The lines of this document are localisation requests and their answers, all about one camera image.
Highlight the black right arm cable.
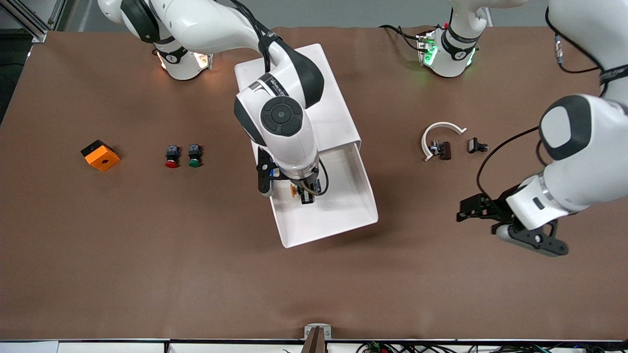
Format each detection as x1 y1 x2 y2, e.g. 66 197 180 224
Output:
228 0 329 197

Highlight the white curved plastic bracket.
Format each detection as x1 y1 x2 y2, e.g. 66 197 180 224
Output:
421 122 468 162

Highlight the white drawer cabinet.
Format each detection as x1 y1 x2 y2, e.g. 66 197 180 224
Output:
235 43 362 170

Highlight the brown pointed post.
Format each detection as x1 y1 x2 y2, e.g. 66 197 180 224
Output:
300 328 328 353

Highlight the grey metal edge bracket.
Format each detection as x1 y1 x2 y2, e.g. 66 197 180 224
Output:
304 324 332 340

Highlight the black base cable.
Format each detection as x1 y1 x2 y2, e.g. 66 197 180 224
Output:
379 24 423 52

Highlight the yellow push button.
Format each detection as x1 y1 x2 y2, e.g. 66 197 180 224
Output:
289 180 323 199

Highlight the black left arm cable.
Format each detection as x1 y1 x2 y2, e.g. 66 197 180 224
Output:
477 5 609 199

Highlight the orange button box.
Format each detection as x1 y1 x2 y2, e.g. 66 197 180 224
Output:
80 140 121 172

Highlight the brown table mat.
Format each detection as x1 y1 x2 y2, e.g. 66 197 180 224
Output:
0 25 628 342

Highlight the aluminium frame profile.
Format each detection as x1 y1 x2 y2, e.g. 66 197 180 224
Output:
0 0 67 43

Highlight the white plastic drawer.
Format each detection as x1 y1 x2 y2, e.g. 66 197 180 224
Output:
262 141 379 249

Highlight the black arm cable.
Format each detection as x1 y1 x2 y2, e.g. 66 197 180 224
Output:
228 0 329 197
477 5 609 199

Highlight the bundle of coloured cables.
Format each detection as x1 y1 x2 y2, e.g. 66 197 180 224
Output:
357 341 628 353

